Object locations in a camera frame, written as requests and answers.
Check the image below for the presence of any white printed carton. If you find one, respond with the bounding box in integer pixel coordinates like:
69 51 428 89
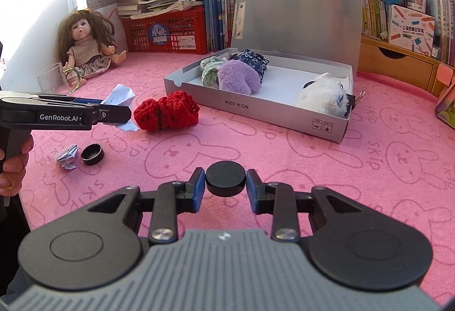
387 5 436 47

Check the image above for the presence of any red plastic crate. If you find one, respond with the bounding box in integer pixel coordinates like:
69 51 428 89
122 6 208 55

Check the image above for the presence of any red knitted item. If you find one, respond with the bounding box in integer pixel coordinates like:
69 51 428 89
133 91 200 133

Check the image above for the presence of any brown-haired doll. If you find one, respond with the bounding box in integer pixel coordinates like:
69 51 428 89
58 9 128 88

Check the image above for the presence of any row of blue books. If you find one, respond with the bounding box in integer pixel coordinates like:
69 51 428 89
202 0 249 52

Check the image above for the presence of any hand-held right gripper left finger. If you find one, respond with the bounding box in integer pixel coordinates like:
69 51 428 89
87 167 207 244

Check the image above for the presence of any white grid board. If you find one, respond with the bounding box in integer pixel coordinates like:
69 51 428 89
86 0 119 18

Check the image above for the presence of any pink rabbit print mat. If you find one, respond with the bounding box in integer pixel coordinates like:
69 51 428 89
18 50 455 311

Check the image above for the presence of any silver cardboard box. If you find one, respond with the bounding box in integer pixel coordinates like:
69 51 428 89
164 0 364 144

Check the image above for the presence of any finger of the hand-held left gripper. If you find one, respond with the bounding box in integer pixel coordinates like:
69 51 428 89
28 92 107 106
87 104 133 127

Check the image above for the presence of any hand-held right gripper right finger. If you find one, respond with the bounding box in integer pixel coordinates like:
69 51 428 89
246 169 371 241

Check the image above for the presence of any person's left hand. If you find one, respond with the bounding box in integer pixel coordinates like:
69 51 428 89
0 135 35 197

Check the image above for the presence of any white plush toy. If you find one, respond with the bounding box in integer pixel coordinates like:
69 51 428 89
295 72 351 118

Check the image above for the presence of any black binder clip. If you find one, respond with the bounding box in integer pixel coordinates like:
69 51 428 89
346 91 367 111

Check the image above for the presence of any wooden desk organizer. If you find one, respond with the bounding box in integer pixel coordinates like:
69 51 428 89
357 34 445 96

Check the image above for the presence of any pink cardboard stand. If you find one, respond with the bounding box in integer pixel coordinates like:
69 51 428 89
434 64 455 130

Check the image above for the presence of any black round lid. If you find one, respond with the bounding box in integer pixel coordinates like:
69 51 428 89
205 161 247 197

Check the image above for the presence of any white paper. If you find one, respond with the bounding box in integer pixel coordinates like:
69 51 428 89
100 84 139 132

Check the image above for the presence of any purple fluffy scrunchie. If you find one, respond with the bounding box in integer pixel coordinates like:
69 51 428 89
217 60 262 96

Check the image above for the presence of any clear plastic cup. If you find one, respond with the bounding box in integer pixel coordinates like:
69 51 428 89
36 62 72 96

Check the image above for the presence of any black ring cap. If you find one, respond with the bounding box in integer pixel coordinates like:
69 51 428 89
80 144 105 166

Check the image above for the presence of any gold metal ring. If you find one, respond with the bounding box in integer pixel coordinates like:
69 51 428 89
63 67 88 95

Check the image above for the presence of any dark blue patterned scrunchie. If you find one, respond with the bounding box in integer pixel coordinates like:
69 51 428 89
229 50 271 84

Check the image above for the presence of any small crumpled paper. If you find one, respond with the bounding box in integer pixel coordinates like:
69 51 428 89
55 143 79 169

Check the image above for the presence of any row of dark-spined books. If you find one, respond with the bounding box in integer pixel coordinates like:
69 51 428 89
425 0 455 66

